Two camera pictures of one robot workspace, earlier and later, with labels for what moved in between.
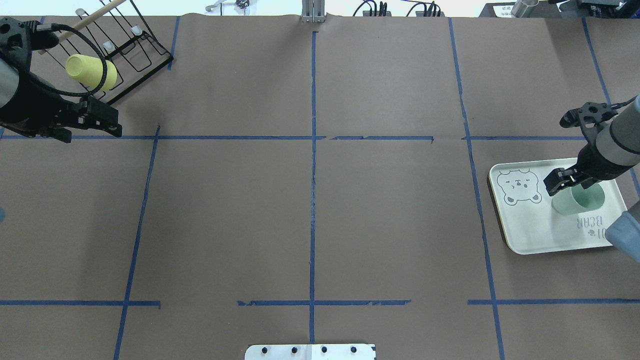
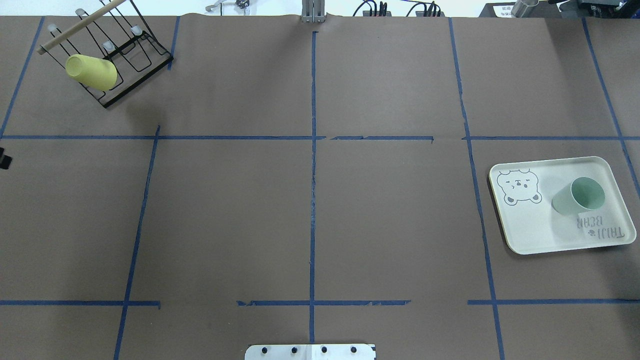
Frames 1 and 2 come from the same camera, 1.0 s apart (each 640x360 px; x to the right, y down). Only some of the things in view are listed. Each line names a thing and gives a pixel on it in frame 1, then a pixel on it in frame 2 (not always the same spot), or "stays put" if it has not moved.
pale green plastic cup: (574, 199) stays put
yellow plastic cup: (90, 69) stays put
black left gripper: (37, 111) → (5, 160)
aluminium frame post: (313, 11) stays put
